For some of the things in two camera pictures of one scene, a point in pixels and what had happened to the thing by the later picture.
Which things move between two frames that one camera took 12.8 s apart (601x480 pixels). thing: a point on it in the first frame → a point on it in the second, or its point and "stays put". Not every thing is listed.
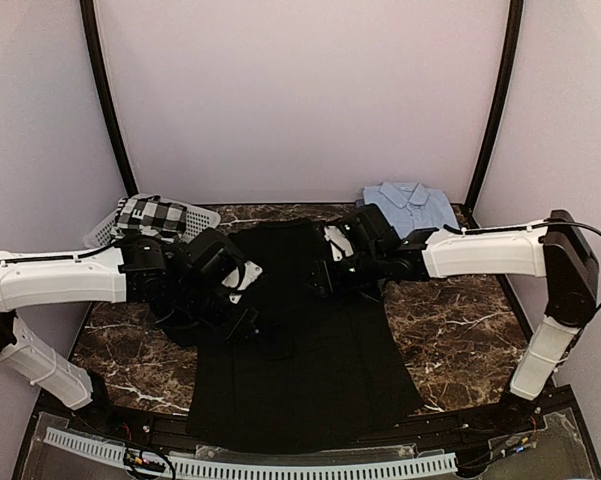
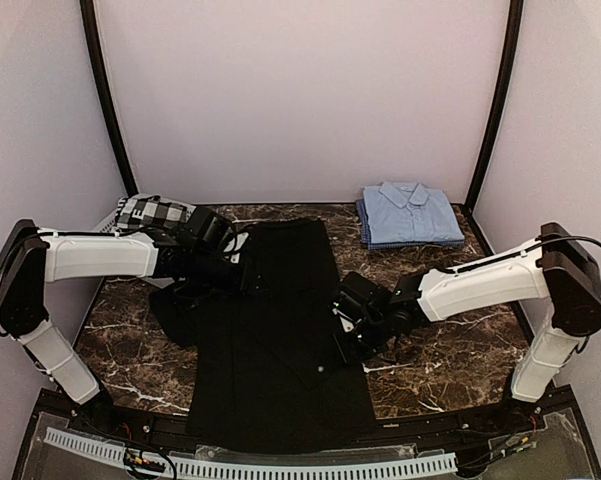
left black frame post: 87,11 stays put
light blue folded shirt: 411,205 stays put
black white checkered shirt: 150,215 stays put
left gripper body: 196,300 → 221,280
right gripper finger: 320,277 → 343,348
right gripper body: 368,268 → 370,341
